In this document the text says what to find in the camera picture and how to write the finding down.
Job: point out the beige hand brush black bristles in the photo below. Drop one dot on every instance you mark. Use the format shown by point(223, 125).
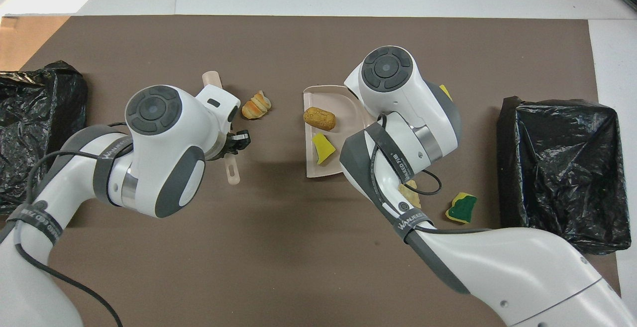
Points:
point(233, 172)

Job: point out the striped croissant piece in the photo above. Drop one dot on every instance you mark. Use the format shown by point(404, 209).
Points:
point(255, 106)

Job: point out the brown bread roll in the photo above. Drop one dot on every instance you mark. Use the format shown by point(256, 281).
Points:
point(318, 118)

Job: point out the small yellow sponge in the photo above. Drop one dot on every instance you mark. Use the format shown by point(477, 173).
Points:
point(323, 150)

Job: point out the beige plastic dustpan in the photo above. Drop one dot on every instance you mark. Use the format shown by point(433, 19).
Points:
point(323, 95)

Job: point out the pale bread piece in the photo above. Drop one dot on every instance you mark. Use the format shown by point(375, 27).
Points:
point(412, 196)

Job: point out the large yellow sponge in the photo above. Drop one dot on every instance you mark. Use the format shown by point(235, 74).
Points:
point(445, 93)

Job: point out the green and yellow sponge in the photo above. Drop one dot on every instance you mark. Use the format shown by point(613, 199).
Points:
point(463, 210)

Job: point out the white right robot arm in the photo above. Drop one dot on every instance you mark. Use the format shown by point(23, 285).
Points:
point(497, 267)

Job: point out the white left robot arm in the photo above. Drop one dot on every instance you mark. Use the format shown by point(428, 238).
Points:
point(164, 167)

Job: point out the black bag lined bin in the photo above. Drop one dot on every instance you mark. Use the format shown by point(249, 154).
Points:
point(30, 108)
point(562, 177)

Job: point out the brown table mat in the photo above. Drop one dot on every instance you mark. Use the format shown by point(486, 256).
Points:
point(249, 267)

